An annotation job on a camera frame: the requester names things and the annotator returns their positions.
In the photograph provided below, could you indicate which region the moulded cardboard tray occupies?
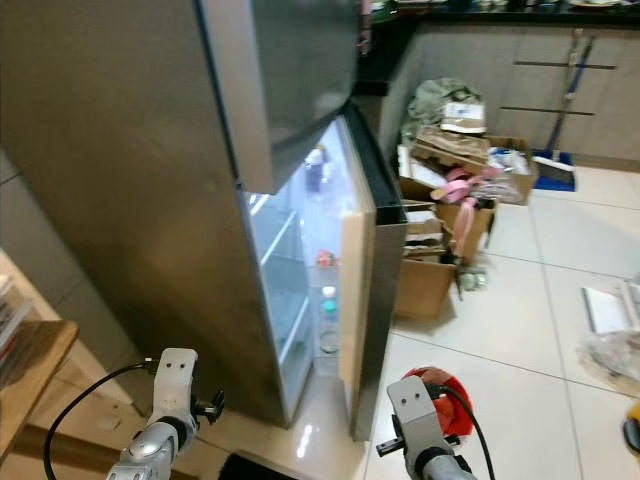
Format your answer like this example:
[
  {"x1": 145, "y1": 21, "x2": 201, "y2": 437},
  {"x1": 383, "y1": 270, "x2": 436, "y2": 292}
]
[{"x1": 410, "y1": 128, "x2": 491, "y2": 173}]

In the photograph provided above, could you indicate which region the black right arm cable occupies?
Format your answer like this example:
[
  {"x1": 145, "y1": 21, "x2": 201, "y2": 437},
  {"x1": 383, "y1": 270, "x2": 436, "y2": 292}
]
[{"x1": 440, "y1": 385, "x2": 496, "y2": 480}]

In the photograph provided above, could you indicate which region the white lidded plastic container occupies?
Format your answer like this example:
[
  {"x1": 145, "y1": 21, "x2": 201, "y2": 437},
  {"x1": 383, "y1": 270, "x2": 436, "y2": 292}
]
[{"x1": 0, "y1": 275, "x2": 33, "y2": 356}]

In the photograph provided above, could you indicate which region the wooden dining table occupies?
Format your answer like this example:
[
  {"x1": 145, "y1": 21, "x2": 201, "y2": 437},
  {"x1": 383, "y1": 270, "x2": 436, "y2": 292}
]
[{"x1": 0, "y1": 318, "x2": 79, "y2": 480}]

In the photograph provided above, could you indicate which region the crumpled clear plastic bag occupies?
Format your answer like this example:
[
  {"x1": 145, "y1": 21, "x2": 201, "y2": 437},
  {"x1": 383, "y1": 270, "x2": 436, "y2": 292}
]
[{"x1": 578, "y1": 330, "x2": 640, "y2": 391}]

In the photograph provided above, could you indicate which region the steel fridge body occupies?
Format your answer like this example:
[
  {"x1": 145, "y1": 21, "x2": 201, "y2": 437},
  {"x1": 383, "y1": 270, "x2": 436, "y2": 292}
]
[{"x1": 0, "y1": 0, "x2": 351, "y2": 426}]

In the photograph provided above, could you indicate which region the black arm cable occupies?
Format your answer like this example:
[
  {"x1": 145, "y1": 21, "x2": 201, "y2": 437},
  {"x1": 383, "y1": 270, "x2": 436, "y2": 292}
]
[
  {"x1": 440, "y1": 385, "x2": 496, "y2": 480},
  {"x1": 43, "y1": 360, "x2": 161, "y2": 480}
]

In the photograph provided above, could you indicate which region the pink strap roll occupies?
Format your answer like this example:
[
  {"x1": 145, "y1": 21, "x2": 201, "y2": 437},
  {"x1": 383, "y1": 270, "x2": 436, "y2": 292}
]
[{"x1": 430, "y1": 165, "x2": 486, "y2": 256}]

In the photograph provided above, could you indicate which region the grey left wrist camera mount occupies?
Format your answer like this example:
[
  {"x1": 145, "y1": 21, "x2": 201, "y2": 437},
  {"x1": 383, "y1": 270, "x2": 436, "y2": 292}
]
[{"x1": 155, "y1": 348, "x2": 199, "y2": 426}]

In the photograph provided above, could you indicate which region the grey green sack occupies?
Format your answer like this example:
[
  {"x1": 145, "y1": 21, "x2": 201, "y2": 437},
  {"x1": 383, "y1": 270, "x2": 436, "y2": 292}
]
[{"x1": 402, "y1": 77, "x2": 486, "y2": 141}]

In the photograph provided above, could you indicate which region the open cardboard box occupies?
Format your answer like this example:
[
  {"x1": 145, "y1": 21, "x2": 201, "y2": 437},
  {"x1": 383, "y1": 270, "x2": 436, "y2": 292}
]
[
  {"x1": 488, "y1": 137, "x2": 541, "y2": 204},
  {"x1": 393, "y1": 260, "x2": 461, "y2": 321},
  {"x1": 400, "y1": 180, "x2": 499, "y2": 263}
]

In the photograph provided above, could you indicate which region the small clear jar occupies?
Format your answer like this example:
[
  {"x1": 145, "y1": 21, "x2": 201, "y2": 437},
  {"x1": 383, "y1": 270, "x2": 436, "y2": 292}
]
[{"x1": 460, "y1": 270, "x2": 489, "y2": 294}]

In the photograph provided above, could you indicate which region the clear plastic packaging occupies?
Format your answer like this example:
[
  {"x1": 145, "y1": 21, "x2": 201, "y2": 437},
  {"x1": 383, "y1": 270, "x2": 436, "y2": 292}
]
[{"x1": 482, "y1": 145, "x2": 536, "y2": 199}]

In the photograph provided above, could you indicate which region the blue dustpan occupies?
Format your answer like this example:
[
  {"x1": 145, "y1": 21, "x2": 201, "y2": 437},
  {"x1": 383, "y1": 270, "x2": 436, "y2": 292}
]
[{"x1": 533, "y1": 150, "x2": 578, "y2": 191}]

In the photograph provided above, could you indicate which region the white labelled parcel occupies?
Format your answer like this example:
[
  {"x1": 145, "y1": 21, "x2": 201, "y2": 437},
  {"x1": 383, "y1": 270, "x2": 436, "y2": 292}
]
[{"x1": 440, "y1": 102, "x2": 488, "y2": 136}]

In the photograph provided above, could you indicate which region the white flat board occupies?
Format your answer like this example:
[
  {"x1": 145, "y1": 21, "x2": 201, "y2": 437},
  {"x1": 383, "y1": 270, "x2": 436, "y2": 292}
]
[{"x1": 582, "y1": 280, "x2": 640, "y2": 336}]

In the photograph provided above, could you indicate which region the grey kitchen cabinet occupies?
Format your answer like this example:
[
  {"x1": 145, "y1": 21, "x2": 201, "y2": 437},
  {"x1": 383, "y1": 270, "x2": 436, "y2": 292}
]
[{"x1": 360, "y1": 20, "x2": 640, "y2": 166}]

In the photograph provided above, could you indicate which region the red white patterned bowl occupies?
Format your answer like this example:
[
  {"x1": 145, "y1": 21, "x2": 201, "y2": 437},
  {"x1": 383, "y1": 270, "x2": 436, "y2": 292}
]
[{"x1": 403, "y1": 366, "x2": 474, "y2": 438}]

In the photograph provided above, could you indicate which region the teal capped bottle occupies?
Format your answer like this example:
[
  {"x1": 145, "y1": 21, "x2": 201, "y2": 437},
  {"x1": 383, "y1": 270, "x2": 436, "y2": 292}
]
[{"x1": 320, "y1": 287, "x2": 339, "y2": 351}]

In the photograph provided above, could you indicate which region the flattened cardboard stack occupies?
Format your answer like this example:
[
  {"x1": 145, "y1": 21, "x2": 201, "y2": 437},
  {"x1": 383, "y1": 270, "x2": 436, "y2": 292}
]
[{"x1": 400, "y1": 205, "x2": 446, "y2": 263}]

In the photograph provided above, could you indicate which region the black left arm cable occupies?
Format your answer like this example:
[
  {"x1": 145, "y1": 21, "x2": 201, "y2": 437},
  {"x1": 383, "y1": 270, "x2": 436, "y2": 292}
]
[{"x1": 43, "y1": 360, "x2": 161, "y2": 480}]

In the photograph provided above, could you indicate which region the yellow black object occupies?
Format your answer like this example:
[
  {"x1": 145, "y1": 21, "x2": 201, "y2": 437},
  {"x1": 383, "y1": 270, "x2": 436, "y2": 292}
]
[{"x1": 622, "y1": 405, "x2": 640, "y2": 456}]

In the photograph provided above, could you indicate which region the blue handled broom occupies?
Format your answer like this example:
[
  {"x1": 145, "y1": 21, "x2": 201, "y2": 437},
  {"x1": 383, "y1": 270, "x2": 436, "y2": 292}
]
[{"x1": 535, "y1": 30, "x2": 596, "y2": 173}]

